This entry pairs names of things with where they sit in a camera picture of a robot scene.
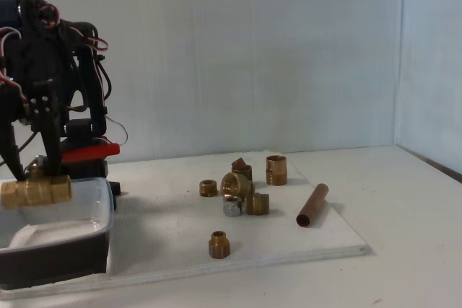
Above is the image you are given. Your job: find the red white gripper servo wire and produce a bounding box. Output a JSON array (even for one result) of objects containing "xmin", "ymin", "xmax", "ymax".
[{"xmin": 0, "ymin": 27, "xmax": 29, "ymax": 104}]

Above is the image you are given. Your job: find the clear plastic box dark base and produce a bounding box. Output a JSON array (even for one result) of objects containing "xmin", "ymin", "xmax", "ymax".
[{"xmin": 0, "ymin": 177, "xmax": 115, "ymax": 289}]

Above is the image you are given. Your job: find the brass threaded nipple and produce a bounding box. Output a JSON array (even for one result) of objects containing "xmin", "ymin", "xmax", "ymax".
[{"xmin": 244, "ymin": 192, "xmax": 271, "ymax": 216}]

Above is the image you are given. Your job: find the large brass reducer fitting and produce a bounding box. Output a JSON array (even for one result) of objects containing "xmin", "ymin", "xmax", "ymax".
[{"xmin": 220, "ymin": 172, "xmax": 256, "ymax": 203}]

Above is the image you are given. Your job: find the white red arm wire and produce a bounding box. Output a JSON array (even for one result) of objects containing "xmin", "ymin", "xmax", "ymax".
[{"xmin": 106, "ymin": 115, "xmax": 129, "ymax": 146}]

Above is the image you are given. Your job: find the silver steel hex nut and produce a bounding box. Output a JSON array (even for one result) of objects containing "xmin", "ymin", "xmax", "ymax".
[{"xmin": 222, "ymin": 195, "xmax": 244, "ymax": 218}]

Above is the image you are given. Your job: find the white board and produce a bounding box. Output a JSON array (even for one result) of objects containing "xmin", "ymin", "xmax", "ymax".
[{"xmin": 104, "ymin": 149, "xmax": 373, "ymax": 302}]

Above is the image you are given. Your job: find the brass ball valve red handle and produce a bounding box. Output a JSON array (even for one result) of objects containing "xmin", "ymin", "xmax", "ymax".
[{"xmin": 0, "ymin": 143, "xmax": 121, "ymax": 210}]

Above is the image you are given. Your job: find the short brass bushing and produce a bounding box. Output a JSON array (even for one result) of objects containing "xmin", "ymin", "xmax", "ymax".
[{"xmin": 199, "ymin": 179, "xmax": 218, "ymax": 198}]

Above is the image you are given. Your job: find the tall brass coupling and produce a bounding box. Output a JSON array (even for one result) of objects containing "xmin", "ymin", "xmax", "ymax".
[{"xmin": 266, "ymin": 155, "xmax": 288, "ymax": 187}]

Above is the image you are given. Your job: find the small brass hex reducer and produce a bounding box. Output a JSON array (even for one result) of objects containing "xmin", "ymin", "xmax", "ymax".
[{"xmin": 208, "ymin": 230, "xmax": 231, "ymax": 260}]

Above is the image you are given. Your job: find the copper pipe piece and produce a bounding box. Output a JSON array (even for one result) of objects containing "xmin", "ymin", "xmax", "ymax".
[{"xmin": 296, "ymin": 182, "xmax": 330, "ymax": 228}]

